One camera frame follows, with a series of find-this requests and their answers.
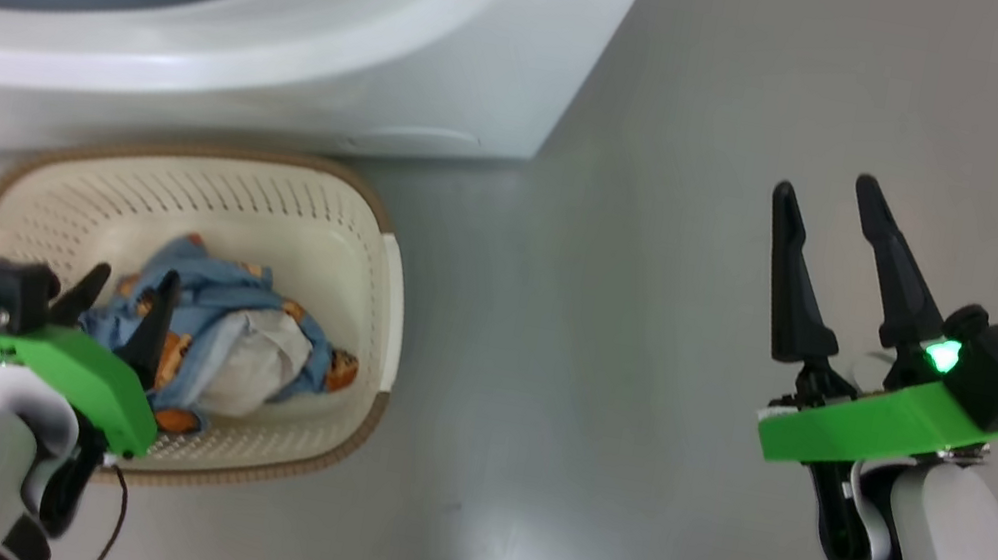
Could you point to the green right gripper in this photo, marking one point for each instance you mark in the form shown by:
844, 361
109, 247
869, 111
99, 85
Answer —
870, 423

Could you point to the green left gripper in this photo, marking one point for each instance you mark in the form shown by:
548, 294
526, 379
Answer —
87, 378

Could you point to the small blue printed garment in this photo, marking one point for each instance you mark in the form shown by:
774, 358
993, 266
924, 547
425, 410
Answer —
244, 349

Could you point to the white front-load washing machine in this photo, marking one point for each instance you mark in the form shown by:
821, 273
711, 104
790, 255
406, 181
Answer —
395, 50

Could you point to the cream perforated laundry basket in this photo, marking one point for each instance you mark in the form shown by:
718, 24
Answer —
287, 214

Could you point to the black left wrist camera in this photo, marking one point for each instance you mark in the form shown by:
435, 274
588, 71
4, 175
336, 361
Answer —
6, 289

